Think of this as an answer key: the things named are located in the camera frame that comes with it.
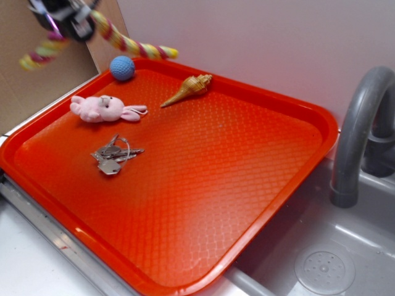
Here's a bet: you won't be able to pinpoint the blue dimpled ball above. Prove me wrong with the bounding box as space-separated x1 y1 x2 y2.
109 55 135 81

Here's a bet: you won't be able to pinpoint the tan spiral seashell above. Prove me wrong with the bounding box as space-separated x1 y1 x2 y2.
160 74 212 108

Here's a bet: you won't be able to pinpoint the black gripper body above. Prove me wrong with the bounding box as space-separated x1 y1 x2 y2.
28 0 100 42

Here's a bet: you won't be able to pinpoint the pink plush bunny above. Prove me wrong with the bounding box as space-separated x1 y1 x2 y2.
70 95 148 123

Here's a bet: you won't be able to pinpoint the grey toy sink basin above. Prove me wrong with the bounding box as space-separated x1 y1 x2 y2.
226 160 394 295

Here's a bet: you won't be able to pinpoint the grey toy faucet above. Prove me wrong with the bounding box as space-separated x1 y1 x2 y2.
330 66 394 208

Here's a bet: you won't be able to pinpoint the brown cardboard box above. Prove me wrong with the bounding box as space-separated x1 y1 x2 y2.
1 1 120 134

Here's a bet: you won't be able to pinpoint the multicolored twisted rope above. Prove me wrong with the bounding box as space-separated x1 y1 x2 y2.
19 10 179 72

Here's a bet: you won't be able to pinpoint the silver keys on ring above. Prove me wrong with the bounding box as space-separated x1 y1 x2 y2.
91 134 145 176

